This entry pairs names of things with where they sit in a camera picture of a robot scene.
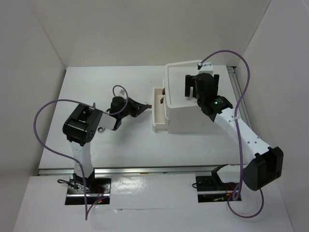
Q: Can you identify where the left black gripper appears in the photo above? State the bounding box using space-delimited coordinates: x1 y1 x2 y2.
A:
118 96 147 118

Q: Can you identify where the white bottom drawer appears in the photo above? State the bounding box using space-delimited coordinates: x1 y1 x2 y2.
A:
151 88 169 133

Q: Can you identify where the large silver ratchet wrench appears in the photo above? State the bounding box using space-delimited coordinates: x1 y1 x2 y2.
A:
98 127 106 133

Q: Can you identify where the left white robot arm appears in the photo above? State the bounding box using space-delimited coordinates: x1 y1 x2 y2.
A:
62 96 152 193

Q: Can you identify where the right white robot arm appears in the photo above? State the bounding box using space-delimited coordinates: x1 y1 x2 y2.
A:
184 73 283 191

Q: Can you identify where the white drawer cabinet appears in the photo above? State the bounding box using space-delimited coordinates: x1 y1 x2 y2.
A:
164 59 230 134

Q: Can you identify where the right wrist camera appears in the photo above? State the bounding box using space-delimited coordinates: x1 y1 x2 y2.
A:
197 61 214 75

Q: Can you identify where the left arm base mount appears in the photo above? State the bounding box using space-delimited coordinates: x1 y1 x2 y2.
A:
57 177 112 205

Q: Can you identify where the front aluminium rail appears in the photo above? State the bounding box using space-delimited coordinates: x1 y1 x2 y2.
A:
38 165 218 176

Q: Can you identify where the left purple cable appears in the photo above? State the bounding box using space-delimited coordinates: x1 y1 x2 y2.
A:
33 85 128 220

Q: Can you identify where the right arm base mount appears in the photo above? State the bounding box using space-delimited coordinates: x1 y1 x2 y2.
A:
192 169 237 203

